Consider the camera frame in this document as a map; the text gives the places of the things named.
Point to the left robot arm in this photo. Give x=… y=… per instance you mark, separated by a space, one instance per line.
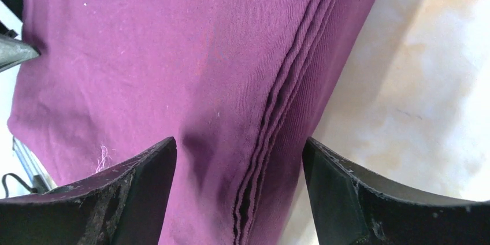
x=16 y=7

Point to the purple cloth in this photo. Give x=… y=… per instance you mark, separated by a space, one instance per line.
x=240 y=85

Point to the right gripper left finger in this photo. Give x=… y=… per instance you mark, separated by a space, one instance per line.
x=124 y=204

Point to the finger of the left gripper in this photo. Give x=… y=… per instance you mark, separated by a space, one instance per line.
x=14 y=52

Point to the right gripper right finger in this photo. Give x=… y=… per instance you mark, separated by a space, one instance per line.
x=354 y=205

